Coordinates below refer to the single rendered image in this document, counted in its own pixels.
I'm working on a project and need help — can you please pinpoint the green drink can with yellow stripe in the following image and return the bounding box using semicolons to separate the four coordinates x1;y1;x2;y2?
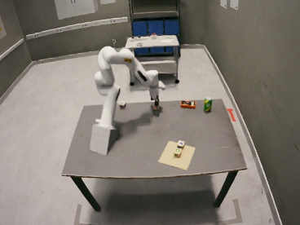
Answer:
204;96;212;112

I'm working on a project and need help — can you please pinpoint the tan square mat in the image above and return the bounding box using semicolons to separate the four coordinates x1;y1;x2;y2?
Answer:
158;141;196;170

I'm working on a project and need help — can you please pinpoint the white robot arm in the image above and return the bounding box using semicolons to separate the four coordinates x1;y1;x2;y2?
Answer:
95;46;165;129

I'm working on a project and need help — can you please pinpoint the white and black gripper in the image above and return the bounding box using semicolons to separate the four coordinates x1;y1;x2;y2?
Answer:
149;87;160;106

